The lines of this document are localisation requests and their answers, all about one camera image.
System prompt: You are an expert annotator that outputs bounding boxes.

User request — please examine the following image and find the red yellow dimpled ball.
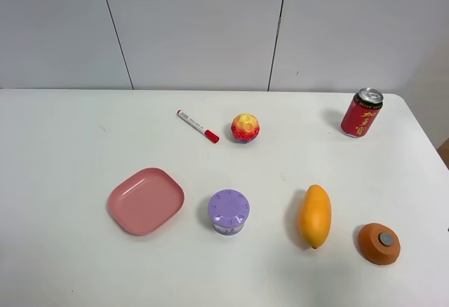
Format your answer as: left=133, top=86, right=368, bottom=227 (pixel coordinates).
left=231, top=114, right=260, bottom=143

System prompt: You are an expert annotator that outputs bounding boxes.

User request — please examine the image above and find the red white marker pen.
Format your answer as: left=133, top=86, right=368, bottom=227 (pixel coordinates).
left=177, top=110, right=220, bottom=144

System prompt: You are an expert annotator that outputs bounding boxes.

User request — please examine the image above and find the purple lidded jar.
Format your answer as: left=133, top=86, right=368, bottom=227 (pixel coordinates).
left=207, top=189, right=250, bottom=236

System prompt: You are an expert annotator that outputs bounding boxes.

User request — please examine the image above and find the pink square plate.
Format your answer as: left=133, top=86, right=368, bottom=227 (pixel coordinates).
left=107, top=168, right=185, bottom=236

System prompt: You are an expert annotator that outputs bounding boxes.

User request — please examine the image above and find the yellow mango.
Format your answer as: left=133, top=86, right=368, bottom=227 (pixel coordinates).
left=297, top=184, right=332, bottom=249

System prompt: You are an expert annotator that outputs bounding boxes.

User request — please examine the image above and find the red drink can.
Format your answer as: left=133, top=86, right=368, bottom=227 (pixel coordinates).
left=340, top=88, right=384, bottom=137

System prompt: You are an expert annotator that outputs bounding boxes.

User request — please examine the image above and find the orange dome with grey disc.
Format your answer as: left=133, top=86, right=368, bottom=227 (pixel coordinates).
left=358, top=223, right=401, bottom=266

